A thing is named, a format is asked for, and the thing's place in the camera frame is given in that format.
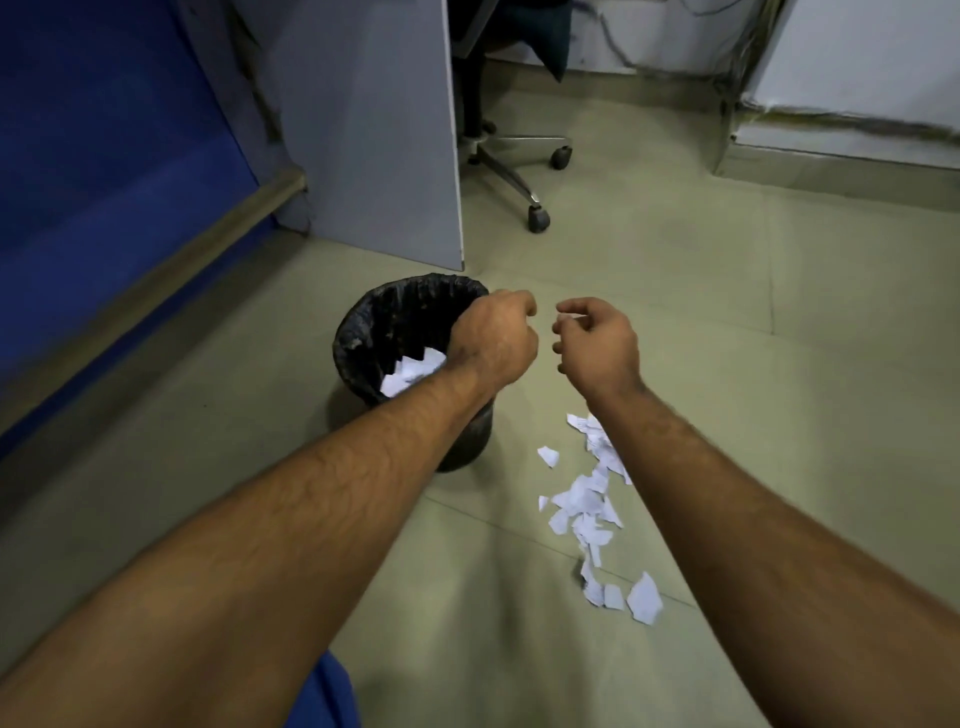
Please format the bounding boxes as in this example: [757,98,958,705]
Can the person's right hand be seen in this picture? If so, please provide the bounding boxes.
[552,297,647,407]

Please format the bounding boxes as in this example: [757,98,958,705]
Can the person's left hand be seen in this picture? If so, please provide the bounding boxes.
[447,289,540,399]

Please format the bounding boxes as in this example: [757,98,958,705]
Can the person's left forearm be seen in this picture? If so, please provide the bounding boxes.
[0,360,498,728]

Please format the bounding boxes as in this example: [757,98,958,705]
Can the person's right forearm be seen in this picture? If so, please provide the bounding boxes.
[583,382,960,728]

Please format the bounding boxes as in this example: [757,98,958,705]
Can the black office chair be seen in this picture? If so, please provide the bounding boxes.
[448,0,576,235]

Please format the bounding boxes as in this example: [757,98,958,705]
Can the white paper scraps in bin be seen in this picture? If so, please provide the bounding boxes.
[380,346,450,399]

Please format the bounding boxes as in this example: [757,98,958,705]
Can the black waste bin with liner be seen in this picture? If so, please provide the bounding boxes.
[332,274,496,474]

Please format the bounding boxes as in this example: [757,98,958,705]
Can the pile of torn white paper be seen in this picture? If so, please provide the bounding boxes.
[536,412,666,627]

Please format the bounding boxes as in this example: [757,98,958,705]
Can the grey partition panel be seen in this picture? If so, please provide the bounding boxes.
[176,0,467,273]

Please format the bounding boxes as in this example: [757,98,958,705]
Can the white cabinet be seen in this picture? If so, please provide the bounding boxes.
[712,0,960,220]

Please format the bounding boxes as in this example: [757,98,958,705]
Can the person's blue trousers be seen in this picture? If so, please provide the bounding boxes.
[294,650,363,728]

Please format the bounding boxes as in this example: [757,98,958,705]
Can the blue partition board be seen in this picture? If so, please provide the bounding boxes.
[0,0,265,399]

